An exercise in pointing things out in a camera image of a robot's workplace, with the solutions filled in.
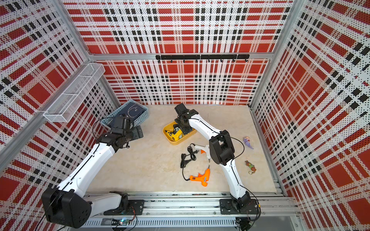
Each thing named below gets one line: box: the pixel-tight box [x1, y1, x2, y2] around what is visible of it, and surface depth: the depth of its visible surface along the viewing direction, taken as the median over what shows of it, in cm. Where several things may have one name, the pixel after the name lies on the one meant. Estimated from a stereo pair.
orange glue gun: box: [189, 165, 211, 187], surface depth 84 cm
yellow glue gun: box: [164, 127, 183, 142], surface depth 98 cm
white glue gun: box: [194, 144, 212, 163], surface depth 96 cm
